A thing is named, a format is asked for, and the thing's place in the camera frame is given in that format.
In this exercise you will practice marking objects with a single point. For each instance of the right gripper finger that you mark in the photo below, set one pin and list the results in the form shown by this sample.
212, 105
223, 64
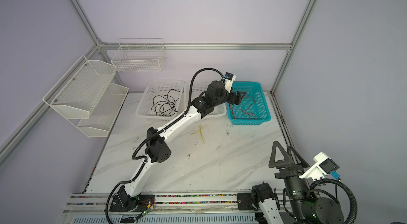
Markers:
279, 157
300, 160

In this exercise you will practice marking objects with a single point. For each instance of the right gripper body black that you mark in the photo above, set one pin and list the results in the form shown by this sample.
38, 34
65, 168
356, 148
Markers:
291, 171

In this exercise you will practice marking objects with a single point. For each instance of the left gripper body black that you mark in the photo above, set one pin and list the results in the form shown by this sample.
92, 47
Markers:
230, 98

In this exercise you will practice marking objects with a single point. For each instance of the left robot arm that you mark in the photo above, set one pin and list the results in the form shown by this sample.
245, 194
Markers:
155, 148

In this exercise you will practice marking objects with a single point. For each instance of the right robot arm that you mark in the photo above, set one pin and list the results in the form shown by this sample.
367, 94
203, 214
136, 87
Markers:
309, 204

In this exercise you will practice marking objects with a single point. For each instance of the teal plastic basket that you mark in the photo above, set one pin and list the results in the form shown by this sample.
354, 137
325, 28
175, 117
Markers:
253, 110

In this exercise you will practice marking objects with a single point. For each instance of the middle white plastic basket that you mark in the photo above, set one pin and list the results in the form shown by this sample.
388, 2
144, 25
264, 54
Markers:
199, 86

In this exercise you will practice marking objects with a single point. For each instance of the white plastic basket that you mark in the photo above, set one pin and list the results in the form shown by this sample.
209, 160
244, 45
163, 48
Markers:
161, 99
199, 86

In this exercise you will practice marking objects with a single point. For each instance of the left white plastic basket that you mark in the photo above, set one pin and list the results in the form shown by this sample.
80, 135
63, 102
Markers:
161, 99

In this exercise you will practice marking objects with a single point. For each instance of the white mesh two-tier shelf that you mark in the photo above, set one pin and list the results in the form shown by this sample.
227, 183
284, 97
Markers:
87, 97

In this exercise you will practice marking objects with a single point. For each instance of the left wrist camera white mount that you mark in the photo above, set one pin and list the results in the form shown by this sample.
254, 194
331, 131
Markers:
229, 79

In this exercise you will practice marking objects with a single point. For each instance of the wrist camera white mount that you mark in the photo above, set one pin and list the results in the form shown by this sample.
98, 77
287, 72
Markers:
323, 167
229, 79

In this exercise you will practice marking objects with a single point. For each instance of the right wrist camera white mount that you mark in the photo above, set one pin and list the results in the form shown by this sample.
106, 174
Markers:
323, 167

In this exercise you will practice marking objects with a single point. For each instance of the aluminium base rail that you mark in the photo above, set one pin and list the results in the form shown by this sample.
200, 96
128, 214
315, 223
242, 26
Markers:
163, 208

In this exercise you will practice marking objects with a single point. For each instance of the white wire wall basket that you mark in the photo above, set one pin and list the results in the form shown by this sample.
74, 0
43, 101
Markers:
139, 55

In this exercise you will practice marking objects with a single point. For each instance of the aluminium frame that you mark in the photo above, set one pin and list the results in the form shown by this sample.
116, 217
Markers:
13, 142

